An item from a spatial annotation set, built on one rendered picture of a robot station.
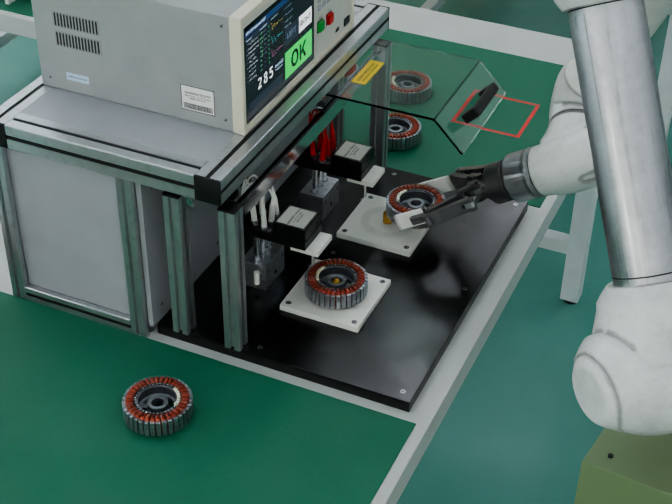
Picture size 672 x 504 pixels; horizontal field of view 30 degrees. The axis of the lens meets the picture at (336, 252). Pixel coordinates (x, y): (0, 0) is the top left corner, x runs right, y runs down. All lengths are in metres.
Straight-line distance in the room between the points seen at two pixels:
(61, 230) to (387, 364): 0.60
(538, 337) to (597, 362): 1.71
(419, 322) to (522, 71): 1.01
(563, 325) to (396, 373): 1.41
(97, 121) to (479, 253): 0.75
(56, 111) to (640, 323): 1.01
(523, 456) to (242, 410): 1.16
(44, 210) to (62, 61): 0.25
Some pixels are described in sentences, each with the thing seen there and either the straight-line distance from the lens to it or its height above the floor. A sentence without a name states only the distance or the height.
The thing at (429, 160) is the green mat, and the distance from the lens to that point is 2.66.
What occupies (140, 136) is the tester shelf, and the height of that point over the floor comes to 1.11.
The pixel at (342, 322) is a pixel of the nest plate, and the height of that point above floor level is 0.78.
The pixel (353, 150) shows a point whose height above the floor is 0.92.
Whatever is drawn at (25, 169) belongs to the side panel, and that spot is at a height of 1.03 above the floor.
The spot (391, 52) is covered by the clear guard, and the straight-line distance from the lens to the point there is 2.39.
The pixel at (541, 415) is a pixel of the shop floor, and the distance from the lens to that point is 3.17.
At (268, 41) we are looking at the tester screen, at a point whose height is 1.24.
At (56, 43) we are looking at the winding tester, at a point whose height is 1.20.
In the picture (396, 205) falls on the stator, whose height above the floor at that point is 0.85.
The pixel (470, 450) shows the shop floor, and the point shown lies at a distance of 3.06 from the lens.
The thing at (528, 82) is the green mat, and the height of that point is 0.75.
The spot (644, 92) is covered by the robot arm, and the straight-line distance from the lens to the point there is 1.70.
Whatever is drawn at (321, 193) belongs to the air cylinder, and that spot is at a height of 0.82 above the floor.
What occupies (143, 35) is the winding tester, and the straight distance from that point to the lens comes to 2.04.
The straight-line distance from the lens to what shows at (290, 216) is 2.17.
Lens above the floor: 2.15
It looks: 36 degrees down
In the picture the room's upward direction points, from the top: 1 degrees clockwise
